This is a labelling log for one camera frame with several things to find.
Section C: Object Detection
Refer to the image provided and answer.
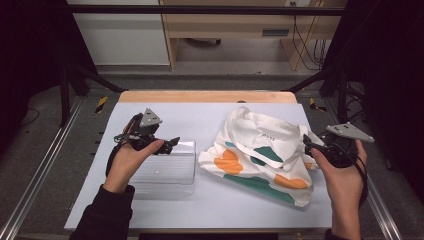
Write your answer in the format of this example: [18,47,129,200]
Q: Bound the black metal frame stand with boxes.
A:
[59,63,126,128]
[283,64,349,124]

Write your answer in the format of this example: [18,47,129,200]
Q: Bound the black hanging cables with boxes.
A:
[291,1,329,72]

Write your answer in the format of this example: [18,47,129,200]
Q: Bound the white cabinet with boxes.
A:
[66,0,171,67]

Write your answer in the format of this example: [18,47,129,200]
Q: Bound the clear plastic tray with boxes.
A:
[128,139,197,201]

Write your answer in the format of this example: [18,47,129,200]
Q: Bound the black chair base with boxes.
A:
[183,37,222,48]

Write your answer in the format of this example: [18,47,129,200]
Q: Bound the thin black floor cable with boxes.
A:
[19,107,40,128]

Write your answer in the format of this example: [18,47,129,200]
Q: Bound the person's left hand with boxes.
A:
[103,139,165,194]

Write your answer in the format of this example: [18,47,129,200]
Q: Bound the black horizontal frame bar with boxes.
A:
[68,4,346,17]

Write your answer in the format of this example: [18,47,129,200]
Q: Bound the yellow black tape strip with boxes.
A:
[95,95,109,114]
[308,97,328,113]

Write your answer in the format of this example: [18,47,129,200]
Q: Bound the aluminium rail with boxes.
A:
[0,96,84,240]
[324,98,403,240]

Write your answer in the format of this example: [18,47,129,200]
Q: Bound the pale blue table mat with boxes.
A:
[64,101,333,231]

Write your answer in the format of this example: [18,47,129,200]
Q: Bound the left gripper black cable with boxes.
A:
[105,132,134,178]

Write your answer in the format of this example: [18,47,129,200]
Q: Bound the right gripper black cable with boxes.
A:
[333,141,370,208]

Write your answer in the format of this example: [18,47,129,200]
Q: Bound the person's right hand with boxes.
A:
[311,139,368,204]

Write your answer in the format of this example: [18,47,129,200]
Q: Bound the light wooden desk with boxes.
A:
[159,0,349,72]

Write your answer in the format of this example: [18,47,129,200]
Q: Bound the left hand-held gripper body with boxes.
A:
[114,108,166,151]

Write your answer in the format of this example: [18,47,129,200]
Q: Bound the grey drawer handle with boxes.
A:
[261,28,290,37]

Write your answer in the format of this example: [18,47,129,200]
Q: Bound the black curtain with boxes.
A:
[0,0,98,148]
[321,0,424,194]

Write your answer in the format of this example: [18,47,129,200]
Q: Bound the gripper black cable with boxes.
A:
[333,141,370,208]
[105,132,134,178]

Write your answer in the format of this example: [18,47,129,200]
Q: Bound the white tote bag coloured patches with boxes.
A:
[198,106,326,208]

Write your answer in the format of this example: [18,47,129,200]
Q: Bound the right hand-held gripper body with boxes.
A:
[319,122,375,169]

